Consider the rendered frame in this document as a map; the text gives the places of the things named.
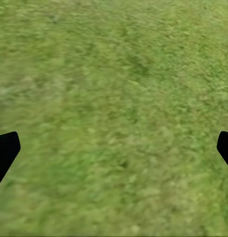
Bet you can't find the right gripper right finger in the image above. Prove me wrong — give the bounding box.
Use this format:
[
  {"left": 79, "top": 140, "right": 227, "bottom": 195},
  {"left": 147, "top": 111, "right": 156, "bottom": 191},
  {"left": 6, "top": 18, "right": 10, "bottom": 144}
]
[{"left": 217, "top": 131, "right": 228, "bottom": 165}]

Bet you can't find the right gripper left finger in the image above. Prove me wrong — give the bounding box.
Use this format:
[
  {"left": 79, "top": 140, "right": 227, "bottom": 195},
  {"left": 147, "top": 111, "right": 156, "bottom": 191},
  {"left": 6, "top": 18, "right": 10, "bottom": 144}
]
[{"left": 0, "top": 131, "right": 21, "bottom": 182}]

